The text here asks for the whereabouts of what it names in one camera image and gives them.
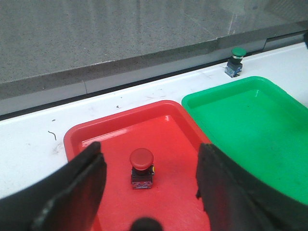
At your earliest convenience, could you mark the red mushroom push button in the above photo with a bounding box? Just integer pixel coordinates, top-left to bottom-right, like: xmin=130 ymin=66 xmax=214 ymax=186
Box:
xmin=129 ymin=148 xmax=154 ymax=189

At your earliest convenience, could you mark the green plastic tray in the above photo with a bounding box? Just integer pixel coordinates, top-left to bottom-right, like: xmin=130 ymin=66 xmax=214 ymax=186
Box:
xmin=181 ymin=76 xmax=308 ymax=204

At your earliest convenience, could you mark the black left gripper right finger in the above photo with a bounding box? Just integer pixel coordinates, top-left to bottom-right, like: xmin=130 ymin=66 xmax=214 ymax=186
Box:
xmin=196 ymin=143 xmax=308 ymax=231

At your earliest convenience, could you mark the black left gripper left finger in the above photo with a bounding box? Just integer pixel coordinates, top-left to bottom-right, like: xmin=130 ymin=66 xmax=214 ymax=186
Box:
xmin=0 ymin=142 xmax=107 ymax=231

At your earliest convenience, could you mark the red plastic tray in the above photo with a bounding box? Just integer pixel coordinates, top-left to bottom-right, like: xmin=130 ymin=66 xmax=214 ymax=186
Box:
xmin=64 ymin=101 xmax=210 ymax=231

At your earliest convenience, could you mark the grey stone platform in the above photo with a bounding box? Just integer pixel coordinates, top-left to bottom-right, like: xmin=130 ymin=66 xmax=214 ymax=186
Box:
xmin=0 ymin=0 xmax=308 ymax=115

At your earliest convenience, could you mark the green mushroom push button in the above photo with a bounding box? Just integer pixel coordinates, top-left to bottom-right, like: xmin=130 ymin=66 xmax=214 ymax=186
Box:
xmin=225 ymin=47 xmax=247 ymax=78

